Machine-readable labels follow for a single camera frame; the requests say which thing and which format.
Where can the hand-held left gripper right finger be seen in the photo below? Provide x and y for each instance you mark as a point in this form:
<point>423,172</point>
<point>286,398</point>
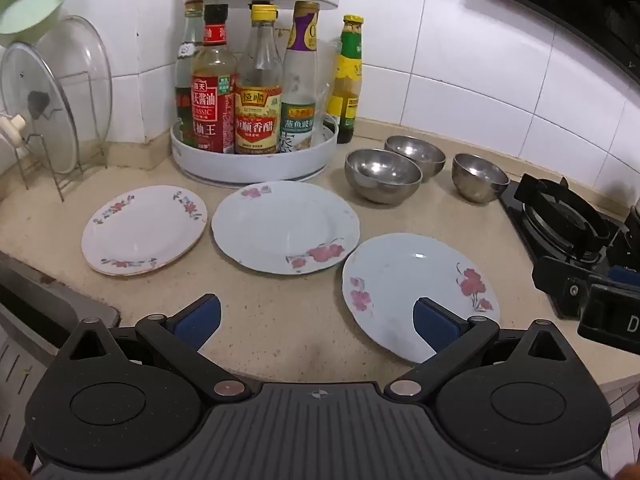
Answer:
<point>435,322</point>

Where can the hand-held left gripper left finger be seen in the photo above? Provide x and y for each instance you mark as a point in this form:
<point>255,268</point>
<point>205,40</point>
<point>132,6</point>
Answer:
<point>200,317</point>

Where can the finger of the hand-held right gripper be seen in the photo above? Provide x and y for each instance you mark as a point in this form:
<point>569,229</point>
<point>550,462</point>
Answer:
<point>625,276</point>
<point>560,285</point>

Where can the white plate pink flowers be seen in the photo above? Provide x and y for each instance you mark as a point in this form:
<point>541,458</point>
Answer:
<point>282,225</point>
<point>410,280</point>

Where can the gold rimmed floral plate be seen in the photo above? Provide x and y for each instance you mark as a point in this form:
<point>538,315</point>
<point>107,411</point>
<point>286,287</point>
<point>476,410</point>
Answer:
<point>142,232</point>

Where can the stainless steel bowl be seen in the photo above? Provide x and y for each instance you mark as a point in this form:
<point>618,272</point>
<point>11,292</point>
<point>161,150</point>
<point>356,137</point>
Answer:
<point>417,150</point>
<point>382,180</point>
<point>477,180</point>

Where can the white two-tier rotating rack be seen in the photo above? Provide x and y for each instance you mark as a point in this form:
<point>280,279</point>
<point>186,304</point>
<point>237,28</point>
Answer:
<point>250,167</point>

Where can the steel sink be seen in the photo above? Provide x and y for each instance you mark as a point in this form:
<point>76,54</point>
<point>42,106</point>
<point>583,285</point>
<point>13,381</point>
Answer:
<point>30,310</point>

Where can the red label soy sauce bottle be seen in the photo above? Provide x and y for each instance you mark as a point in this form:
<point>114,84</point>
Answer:
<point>212,105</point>

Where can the yellow cap vinegar bottle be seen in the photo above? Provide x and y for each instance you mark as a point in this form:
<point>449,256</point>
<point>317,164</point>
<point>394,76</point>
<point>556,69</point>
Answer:
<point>257,110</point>

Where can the green yellow label bottle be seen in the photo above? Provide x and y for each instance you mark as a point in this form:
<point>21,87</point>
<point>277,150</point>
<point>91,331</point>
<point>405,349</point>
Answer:
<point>347,75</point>

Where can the beige knob pot lid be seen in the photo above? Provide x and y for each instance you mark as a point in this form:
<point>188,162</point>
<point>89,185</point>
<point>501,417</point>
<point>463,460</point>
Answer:
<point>12,127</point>

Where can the dark sauce bottle white label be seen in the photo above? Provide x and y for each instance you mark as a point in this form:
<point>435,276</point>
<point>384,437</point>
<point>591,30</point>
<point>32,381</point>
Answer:
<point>186,50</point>

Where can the black range hood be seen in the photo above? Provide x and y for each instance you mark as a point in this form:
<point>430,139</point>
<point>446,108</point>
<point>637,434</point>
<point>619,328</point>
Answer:
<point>600,5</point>

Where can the large glass pot lid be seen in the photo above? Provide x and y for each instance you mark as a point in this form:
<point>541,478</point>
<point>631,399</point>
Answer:
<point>85,60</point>

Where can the purple label sauce bottle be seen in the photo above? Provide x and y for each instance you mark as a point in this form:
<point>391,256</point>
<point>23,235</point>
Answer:
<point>300,35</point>

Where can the glass pot lid black knob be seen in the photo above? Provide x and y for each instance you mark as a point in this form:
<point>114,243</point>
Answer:
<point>20,75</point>

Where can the green plastic basin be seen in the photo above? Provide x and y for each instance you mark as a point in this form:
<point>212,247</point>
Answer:
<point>30,25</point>

